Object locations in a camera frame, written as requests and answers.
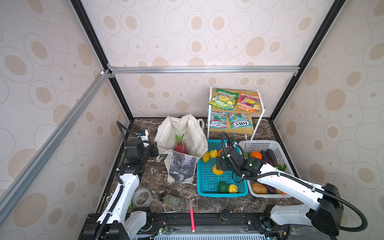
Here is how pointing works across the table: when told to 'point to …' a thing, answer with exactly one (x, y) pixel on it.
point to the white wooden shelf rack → (236, 102)
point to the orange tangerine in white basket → (256, 153)
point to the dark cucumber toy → (272, 156)
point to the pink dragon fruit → (180, 145)
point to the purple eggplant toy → (265, 157)
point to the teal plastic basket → (211, 185)
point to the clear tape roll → (138, 191)
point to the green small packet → (131, 205)
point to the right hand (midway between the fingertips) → (224, 160)
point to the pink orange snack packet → (248, 102)
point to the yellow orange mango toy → (216, 171)
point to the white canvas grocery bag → (181, 167)
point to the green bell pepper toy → (223, 187)
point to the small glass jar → (172, 199)
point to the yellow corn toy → (206, 157)
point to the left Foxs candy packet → (218, 120)
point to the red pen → (192, 219)
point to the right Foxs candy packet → (239, 120)
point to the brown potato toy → (258, 188)
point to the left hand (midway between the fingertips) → (159, 140)
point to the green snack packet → (224, 100)
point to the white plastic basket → (251, 146)
